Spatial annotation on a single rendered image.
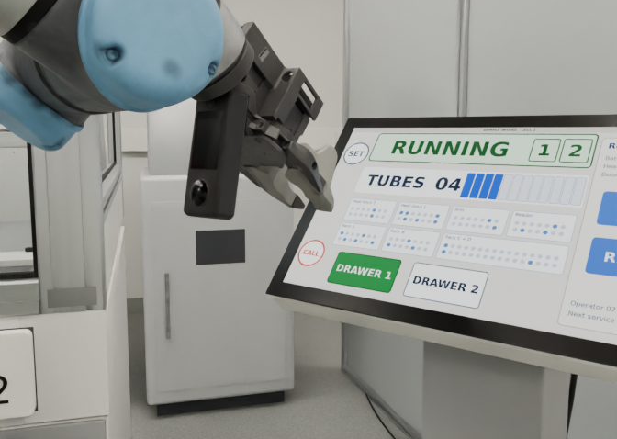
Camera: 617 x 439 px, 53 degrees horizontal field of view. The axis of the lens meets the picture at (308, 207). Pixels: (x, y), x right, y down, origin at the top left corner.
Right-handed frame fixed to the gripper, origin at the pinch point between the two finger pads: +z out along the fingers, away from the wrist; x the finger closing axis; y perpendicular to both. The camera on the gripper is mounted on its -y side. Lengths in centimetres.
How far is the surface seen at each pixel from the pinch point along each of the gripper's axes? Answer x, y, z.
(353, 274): 1.4, -0.3, 14.7
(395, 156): 2.4, 18.4, 14.8
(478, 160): -9.8, 18.2, 14.8
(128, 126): 289, 131, 141
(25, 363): 33.2, -25.6, 1.6
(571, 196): -22.1, 13.6, 14.8
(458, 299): -13.1, -1.3, 14.7
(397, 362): 77, 38, 177
